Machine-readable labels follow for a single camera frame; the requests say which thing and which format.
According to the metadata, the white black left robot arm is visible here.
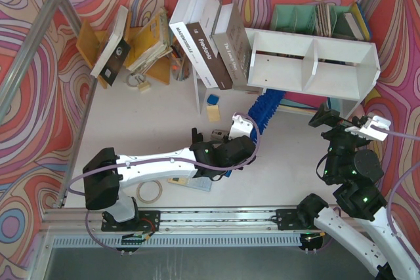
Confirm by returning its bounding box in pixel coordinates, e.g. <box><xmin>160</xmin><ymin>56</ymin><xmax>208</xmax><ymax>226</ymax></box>
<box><xmin>83</xmin><ymin>136</ymin><xmax>256</xmax><ymax>223</ymax></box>

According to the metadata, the yellow sticky note pad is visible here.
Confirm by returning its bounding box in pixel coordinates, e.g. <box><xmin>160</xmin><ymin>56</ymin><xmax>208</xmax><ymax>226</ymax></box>
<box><xmin>206</xmin><ymin>105</ymin><xmax>221</xmax><ymax>122</ymax></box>

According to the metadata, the magenta paper sheet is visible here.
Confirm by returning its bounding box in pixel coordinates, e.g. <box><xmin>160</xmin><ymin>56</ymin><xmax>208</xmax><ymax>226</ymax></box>
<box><xmin>283</xmin><ymin>92</ymin><xmax>328</xmax><ymax>109</ymax></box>

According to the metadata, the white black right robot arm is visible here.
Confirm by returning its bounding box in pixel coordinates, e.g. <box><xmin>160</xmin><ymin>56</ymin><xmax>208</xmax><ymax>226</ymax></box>
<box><xmin>297</xmin><ymin>104</ymin><xmax>419</xmax><ymax>279</ymax></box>

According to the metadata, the black white paperback book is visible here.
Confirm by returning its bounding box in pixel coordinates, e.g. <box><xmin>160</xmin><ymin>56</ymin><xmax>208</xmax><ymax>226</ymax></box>
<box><xmin>91</xmin><ymin>5</ymin><xmax>131</xmax><ymax>86</ymax></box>

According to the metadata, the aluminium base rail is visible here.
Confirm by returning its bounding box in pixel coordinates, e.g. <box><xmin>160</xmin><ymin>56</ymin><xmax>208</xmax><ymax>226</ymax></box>
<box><xmin>39</xmin><ymin>206</ymin><xmax>400</xmax><ymax>248</ymax></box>

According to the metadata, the beige Lonely Ones book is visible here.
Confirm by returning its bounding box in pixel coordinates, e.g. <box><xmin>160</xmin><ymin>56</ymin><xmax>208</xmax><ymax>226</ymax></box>
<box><xmin>212</xmin><ymin>3</ymin><xmax>252</xmax><ymax>90</ymax></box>

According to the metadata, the white Mademoiselle book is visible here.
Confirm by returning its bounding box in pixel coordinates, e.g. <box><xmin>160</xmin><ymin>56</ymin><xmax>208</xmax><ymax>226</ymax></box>
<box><xmin>169</xmin><ymin>0</ymin><xmax>218</xmax><ymax>88</ymax></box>

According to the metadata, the green desk organizer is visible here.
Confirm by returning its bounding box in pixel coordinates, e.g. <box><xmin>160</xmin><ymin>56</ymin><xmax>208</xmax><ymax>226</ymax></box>
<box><xmin>270</xmin><ymin>4</ymin><xmax>358</xmax><ymax>41</ymax></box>

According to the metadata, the wooden coasters stack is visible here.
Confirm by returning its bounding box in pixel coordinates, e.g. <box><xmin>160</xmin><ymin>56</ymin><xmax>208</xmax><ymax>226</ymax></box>
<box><xmin>316</xmin><ymin>2</ymin><xmax>332</xmax><ymax>37</ymax></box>

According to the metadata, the blue microfiber duster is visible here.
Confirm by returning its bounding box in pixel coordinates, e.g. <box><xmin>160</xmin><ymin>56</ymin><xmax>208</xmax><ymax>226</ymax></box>
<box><xmin>247</xmin><ymin>89</ymin><xmax>285</xmax><ymax>135</ymax></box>

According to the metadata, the blue eraser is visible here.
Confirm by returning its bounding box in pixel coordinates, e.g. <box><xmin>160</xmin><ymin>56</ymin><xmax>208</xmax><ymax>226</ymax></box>
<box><xmin>207</xmin><ymin>94</ymin><xmax>219</xmax><ymax>106</ymax></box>

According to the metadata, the white wooden bookshelf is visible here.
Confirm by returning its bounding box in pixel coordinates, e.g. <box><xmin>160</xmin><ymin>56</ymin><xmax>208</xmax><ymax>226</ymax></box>
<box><xmin>246</xmin><ymin>28</ymin><xmax>381</xmax><ymax>119</ymax></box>

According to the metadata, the black detached clip part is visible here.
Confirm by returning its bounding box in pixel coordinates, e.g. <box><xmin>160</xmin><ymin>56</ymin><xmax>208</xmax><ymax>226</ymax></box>
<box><xmin>191</xmin><ymin>127</ymin><xmax>203</xmax><ymax>144</ymax></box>

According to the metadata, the clear pencil cup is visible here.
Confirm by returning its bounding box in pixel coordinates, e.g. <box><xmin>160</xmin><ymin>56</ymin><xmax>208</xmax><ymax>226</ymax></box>
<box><xmin>169</xmin><ymin>43</ymin><xmax>191</xmax><ymax>81</ymax></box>

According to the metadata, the brown Fredonia book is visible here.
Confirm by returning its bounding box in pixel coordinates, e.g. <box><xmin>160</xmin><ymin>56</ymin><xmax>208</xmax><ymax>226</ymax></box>
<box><xmin>187</xmin><ymin>0</ymin><xmax>233</xmax><ymax>90</ymax></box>

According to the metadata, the yellow wooden book holder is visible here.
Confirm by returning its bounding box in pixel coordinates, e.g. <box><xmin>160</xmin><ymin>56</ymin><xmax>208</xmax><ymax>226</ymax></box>
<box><xmin>76</xmin><ymin>6</ymin><xmax>172</xmax><ymax>88</ymax></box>

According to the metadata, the yellow worn book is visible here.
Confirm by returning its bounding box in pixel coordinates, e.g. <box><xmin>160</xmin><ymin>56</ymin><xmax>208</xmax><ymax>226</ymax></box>
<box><xmin>126</xmin><ymin>7</ymin><xmax>171</xmax><ymax>74</ymax></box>

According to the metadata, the blue yellow book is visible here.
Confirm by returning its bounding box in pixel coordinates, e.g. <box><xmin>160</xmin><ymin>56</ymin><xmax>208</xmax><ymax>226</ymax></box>
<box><xmin>343</xmin><ymin>2</ymin><xmax>372</xmax><ymax>42</ymax></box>

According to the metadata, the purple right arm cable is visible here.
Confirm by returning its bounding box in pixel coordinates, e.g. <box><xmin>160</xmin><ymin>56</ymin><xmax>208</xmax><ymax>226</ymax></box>
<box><xmin>370</xmin><ymin>122</ymin><xmax>420</xmax><ymax>241</ymax></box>

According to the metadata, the white black stapler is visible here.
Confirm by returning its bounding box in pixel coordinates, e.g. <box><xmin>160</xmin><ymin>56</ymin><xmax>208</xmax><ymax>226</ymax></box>
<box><xmin>211</xmin><ymin>129</ymin><xmax>229</xmax><ymax>142</ymax></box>

